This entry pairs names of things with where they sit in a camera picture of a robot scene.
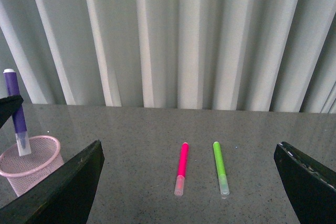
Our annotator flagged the pink mesh pen cup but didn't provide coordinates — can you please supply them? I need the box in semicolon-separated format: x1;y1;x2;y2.
1;135;64;197

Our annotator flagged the white pleated curtain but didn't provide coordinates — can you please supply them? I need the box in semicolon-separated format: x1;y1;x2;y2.
1;0;335;113

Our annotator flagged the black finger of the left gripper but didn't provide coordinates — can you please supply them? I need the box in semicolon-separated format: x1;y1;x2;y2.
0;95;24;127

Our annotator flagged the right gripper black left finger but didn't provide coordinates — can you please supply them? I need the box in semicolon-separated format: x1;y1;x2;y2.
1;141;104;223

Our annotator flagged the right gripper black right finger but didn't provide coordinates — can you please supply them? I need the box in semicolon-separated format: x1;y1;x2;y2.
274;142;335;223

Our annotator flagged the purple marker pen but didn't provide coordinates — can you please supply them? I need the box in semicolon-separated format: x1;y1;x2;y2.
3;69;32;156

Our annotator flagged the green marker pen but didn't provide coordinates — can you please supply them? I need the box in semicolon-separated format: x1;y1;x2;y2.
213;142;229;199

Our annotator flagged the pink marker pen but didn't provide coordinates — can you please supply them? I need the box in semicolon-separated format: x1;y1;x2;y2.
174;142;189;196

